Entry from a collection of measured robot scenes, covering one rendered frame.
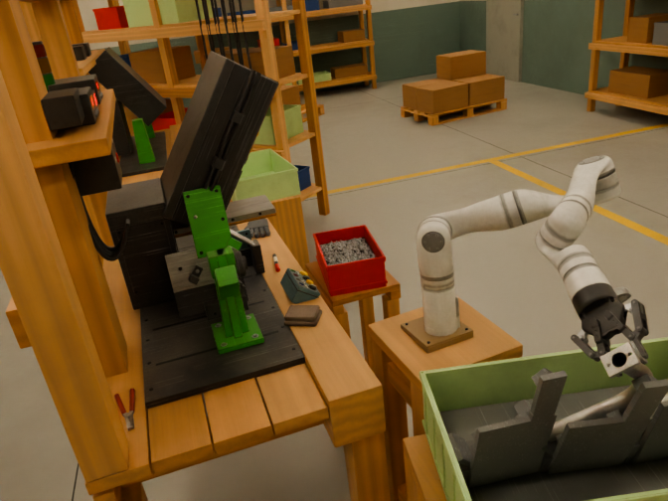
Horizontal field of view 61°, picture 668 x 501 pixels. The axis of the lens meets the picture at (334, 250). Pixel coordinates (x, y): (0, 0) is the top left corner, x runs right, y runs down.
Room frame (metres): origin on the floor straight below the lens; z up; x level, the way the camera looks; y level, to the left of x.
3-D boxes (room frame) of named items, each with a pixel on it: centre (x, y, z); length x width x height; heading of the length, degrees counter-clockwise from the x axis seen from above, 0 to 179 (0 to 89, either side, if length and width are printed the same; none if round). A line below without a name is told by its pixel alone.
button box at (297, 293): (1.64, 0.13, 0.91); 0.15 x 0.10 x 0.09; 16
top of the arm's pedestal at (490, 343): (1.37, -0.28, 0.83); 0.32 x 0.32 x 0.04; 20
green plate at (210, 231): (1.69, 0.38, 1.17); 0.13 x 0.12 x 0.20; 16
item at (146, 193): (1.81, 0.63, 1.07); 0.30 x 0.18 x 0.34; 16
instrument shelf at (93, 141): (1.67, 0.71, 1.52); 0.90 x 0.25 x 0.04; 16
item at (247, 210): (1.84, 0.39, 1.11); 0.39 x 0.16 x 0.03; 106
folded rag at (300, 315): (1.46, 0.11, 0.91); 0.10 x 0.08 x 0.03; 74
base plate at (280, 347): (1.74, 0.46, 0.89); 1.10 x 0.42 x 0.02; 16
